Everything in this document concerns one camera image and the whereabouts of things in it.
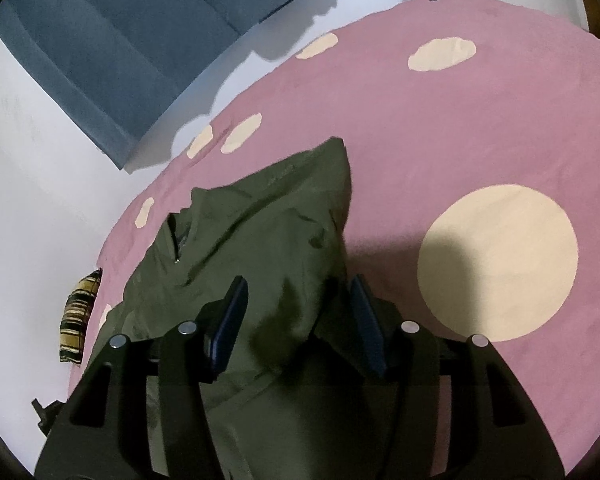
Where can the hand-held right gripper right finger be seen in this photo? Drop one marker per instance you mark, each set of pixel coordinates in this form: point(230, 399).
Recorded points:
point(367, 325)

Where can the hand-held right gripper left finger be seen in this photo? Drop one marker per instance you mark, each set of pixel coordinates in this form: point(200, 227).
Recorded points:
point(226, 330)

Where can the olive green sweatshirt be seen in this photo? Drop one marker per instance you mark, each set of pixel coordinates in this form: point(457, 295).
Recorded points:
point(280, 220)

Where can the yellow black striped cloth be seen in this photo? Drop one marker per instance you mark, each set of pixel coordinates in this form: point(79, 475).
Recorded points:
point(77, 320)

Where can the pink blanket with cream dots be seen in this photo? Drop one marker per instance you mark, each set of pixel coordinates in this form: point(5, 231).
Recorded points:
point(405, 110)

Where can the blue curtain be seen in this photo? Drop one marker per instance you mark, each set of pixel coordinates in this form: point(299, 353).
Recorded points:
point(130, 35)

